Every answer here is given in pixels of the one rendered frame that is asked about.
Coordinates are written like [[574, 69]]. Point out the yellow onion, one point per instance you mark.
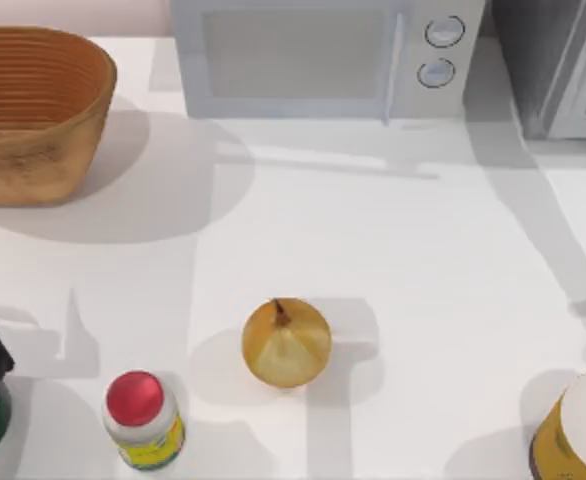
[[286, 345]]

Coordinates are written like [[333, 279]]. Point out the pale microwave oven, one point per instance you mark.
[[293, 60]]

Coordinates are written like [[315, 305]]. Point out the microwave knob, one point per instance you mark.
[[444, 30], [436, 73]]

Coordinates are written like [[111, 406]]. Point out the red capped white bottle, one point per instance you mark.
[[143, 425]]

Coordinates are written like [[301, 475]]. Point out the brown woven basket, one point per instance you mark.
[[33, 150]]

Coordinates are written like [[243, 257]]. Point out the yellow and white can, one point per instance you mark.
[[578, 435]]

